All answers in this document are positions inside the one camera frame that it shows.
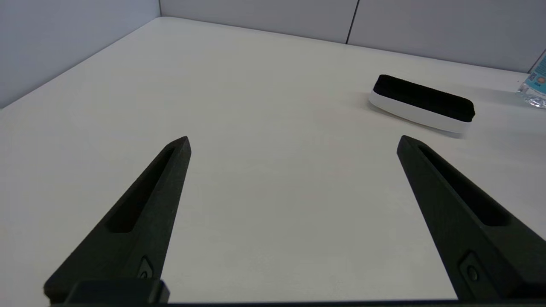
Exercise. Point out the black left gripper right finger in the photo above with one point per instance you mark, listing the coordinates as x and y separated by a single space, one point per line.
456 238

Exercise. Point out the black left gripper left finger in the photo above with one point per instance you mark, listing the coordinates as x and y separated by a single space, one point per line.
128 251

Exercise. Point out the clear bottle with blue label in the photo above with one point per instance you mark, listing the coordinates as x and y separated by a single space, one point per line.
538 83

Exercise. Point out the black and white board eraser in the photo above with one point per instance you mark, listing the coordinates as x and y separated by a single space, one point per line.
422 100

